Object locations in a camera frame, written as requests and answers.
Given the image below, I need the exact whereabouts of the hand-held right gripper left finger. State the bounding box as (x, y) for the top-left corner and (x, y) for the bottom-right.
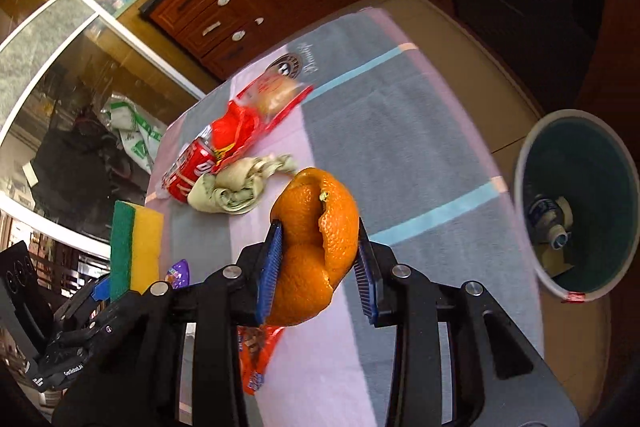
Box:
(52, 219), (286, 427)

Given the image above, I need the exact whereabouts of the orange peel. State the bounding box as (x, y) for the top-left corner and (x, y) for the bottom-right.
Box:
(267, 167), (361, 327)

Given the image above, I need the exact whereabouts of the red edged bread packet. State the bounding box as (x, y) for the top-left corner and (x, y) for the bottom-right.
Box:
(235, 72), (315, 128)

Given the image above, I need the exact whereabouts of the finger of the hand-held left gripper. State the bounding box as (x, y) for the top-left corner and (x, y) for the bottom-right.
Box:
(52, 277), (113, 338)

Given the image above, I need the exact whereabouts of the teal plastic bin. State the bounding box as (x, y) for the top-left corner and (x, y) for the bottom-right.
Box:
(512, 108), (640, 304)

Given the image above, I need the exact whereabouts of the glass sliding door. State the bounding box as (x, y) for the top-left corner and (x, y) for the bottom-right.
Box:
(0, 0), (206, 258)

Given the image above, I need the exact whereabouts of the white blue container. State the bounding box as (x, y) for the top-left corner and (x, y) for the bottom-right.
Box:
(527, 194), (574, 253)

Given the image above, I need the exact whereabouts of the orange red snack wrapper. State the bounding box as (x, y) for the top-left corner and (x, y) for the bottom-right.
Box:
(237, 326), (286, 395)

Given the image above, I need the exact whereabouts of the yellow green sponge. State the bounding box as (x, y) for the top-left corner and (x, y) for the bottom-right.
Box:
(109, 200), (166, 303)

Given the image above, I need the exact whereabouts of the beige rag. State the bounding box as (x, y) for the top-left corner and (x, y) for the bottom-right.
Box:
(187, 153), (298, 215)

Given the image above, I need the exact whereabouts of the red soda can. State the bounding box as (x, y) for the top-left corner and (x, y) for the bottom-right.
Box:
(166, 139), (224, 204)

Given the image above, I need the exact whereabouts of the purple green candy wrapper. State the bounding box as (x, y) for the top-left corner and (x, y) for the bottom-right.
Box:
(166, 259), (191, 290)

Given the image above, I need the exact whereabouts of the green white sack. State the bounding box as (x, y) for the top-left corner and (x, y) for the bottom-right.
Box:
(102, 94), (163, 172)

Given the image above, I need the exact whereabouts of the checked tablecloth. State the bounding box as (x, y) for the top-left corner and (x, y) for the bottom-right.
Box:
(145, 4), (546, 427)

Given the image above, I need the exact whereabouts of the red plastic bag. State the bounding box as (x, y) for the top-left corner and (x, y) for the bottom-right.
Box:
(200, 99), (263, 170)

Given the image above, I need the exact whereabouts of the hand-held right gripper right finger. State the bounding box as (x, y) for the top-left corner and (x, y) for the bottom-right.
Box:
(352, 218), (581, 427)

